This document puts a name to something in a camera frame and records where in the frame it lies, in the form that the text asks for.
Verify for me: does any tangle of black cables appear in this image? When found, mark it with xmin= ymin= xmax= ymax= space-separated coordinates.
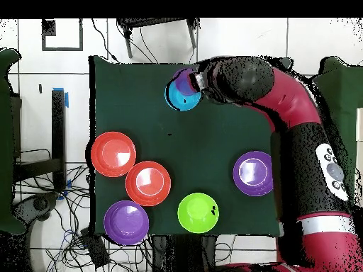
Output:
xmin=13 ymin=148 xmax=154 ymax=272

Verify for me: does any black square floor frame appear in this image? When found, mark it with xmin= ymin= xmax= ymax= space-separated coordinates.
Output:
xmin=41 ymin=18 xmax=84 ymax=52

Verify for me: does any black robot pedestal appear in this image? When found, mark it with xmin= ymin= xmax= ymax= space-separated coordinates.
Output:
xmin=151 ymin=234 xmax=218 ymax=272

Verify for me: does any white box stack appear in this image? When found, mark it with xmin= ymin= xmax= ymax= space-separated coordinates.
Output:
xmin=355 ymin=107 xmax=363 ymax=199

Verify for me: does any black power strip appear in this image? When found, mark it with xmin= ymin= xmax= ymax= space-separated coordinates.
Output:
xmin=79 ymin=227 xmax=111 ymax=268

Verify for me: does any large green plastic bowl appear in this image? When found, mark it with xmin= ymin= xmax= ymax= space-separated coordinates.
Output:
xmin=177 ymin=192 xmax=220 ymax=234

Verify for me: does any large purple plastic bowl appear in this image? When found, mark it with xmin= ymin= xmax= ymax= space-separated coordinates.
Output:
xmin=233 ymin=150 xmax=274 ymax=197
xmin=103 ymin=200 xmax=150 ymax=246

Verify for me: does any dark green side table cloth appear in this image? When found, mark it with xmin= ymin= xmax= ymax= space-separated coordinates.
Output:
xmin=311 ymin=55 xmax=363 ymax=210
xmin=0 ymin=47 xmax=27 ymax=235

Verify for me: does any dark grey machine base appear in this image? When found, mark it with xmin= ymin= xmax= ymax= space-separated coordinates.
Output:
xmin=11 ymin=192 xmax=60 ymax=226

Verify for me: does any black metal beam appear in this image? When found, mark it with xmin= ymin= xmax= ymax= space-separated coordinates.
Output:
xmin=13 ymin=157 xmax=62 ymax=182
xmin=51 ymin=89 xmax=67 ymax=191

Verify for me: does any purple plastic cup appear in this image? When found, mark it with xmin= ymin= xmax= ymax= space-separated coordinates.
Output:
xmin=172 ymin=67 xmax=199 ymax=97

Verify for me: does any thin black floor cable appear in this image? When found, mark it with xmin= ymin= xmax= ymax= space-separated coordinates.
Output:
xmin=91 ymin=18 xmax=121 ymax=64

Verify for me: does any black metal frame stand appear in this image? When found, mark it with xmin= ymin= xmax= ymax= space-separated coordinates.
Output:
xmin=116 ymin=18 xmax=200 ymax=60

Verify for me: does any large orange plastic bowl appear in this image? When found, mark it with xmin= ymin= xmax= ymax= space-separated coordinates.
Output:
xmin=90 ymin=131 xmax=137 ymax=178
xmin=125 ymin=160 xmax=172 ymax=207

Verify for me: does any small blue plastic bowl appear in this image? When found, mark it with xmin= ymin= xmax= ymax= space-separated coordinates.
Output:
xmin=164 ymin=80 xmax=202 ymax=112

